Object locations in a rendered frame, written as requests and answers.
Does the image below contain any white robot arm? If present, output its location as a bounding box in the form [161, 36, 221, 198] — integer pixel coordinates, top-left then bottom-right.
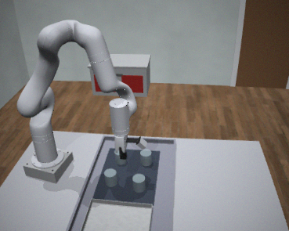
[17, 20, 137, 169]

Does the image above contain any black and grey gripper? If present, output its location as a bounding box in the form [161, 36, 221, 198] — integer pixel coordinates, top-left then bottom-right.
[114, 133, 128, 160]

